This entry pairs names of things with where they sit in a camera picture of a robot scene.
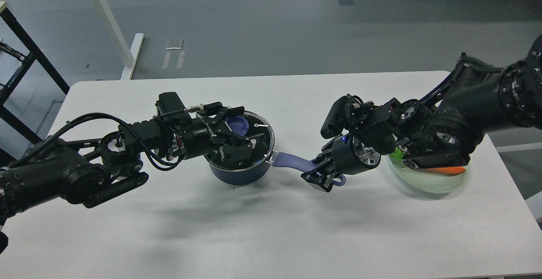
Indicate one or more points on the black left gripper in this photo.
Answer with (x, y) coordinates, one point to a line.
(202, 136)

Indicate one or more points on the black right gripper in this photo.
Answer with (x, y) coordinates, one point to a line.
(344, 155)

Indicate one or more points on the glass lid with blue knob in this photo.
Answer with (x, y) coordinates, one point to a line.
(244, 155)

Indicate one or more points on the blue saucepan with handle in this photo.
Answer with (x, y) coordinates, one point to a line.
(251, 169)

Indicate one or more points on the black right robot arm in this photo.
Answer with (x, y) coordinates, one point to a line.
(440, 130)

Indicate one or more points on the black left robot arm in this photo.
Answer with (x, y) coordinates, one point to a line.
(93, 171)

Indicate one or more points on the pale green plate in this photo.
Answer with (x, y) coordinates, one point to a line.
(428, 182)

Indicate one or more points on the toy carrot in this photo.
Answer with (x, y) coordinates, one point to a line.
(447, 171)

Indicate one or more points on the black metal rack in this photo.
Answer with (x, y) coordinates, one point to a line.
(34, 55)

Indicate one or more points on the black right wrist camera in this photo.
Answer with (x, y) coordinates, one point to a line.
(334, 122)

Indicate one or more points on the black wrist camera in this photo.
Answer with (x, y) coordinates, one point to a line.
(170, 106)
(334, 122)

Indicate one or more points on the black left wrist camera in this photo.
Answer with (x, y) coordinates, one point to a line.
(170, 106)

